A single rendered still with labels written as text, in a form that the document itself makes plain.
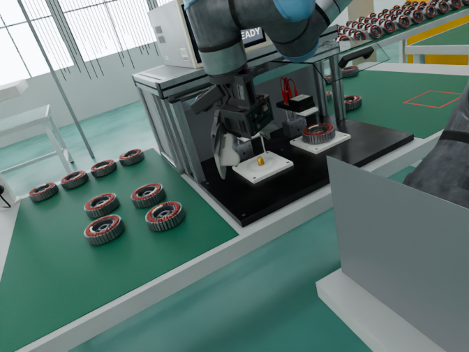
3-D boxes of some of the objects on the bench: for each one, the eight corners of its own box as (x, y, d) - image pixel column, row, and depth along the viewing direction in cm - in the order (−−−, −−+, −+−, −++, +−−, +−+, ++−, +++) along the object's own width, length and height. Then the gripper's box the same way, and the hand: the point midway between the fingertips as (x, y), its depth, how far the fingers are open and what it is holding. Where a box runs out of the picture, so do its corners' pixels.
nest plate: (351, 137, 116) (350, 134, 116) (316, 154, 112) (315, 151, 111) (322, 129, 129) (322, 126, 128) (289, 144, 124) (289, 140, 124)
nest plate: (293, 165, 109) (292, 161, 108) (253, 184, 104) (252, 180, 104) (269, 153, 122) (268, 150, 121) (232, 170, 117) (232, 166, 116)
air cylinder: (254, 154, 124) (250, 140, 122) (236, 162, 122) (232, 148, 119) (247, 151, 128) (244, 137, 126) (230, 158, 126) (226, 144, 124)
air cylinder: (307, 130, 132) (305, 117, 129) (291, 137, 129) (289, 124, 127) (299, 128, 136) (296, 115, 133) (283, 135, 134) (281, 121, 131)
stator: (192, 214, 101) (188, 203, 100) (165, 236, 94) (160, 225, 93) (168, 207, 109) (165, 197, 107) (141, 227, 102) (137, 217, 100)
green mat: (239, 235, 87) (239, 234, 87) (-22, 370, 68) (-23, 370, 68) (153, 147, 166) (153, 147, 166) (21, 199, 148) (21, 199, 148)
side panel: (187, 172, 130) (158, 90, 116) (180, 174, 129) (151, 93, 115) (167, 154, 154) (142, 83, 140) (161, 156, 153) (135, 86, 139)
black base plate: (414, 140, 109) (414, 133, 108) (242, 228, 89) (240, 221, 88) (319, 116, 148) (318, 112, 148) (185, 174, 129) (183, 168, 128)
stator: (118, 218, 110) (114, 209, 108) (129, 232, 101) (124, 221, 99) (84, 236, 105) (79, 226, 104) (93, 251, 96) (87, 241, 95)
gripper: (206, 99, 51) (239, 196, 62) (284, 45, 60) (299, 139, 72) (172, 93, 56) (208, 183, 68) (248, 45, 66) (267, 131, 77)
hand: (245, 157), depth 72 cm, fingers open, 14 cm apart
